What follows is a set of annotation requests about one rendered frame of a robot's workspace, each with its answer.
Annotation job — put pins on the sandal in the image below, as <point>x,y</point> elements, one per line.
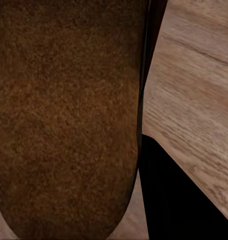
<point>72,78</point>

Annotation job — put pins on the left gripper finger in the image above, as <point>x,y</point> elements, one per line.
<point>175,208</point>

